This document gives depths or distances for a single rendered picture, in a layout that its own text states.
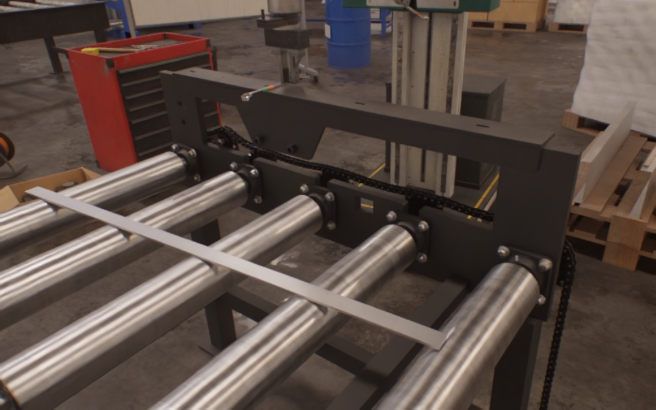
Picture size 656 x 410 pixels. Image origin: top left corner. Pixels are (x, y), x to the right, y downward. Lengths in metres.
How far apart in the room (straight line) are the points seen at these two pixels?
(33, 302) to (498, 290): 0.99
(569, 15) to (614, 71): 4.86
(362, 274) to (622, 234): 1.96
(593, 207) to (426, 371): 2.11
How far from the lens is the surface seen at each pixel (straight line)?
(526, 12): 9.44
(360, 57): 6.89
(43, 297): 1.35
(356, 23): 6.80
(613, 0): 4.59
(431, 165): 2.75
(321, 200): 1.45
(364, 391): 1.05
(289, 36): 1.51
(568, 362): 2.36
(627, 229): 2.89
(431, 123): 1.20
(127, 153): 3.55
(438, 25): 2.56
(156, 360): 2.39
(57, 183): 3.78
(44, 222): 1.63
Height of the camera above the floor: 1.55
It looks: 28 degrees down
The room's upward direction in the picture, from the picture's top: 2 degrees counter-clockwise
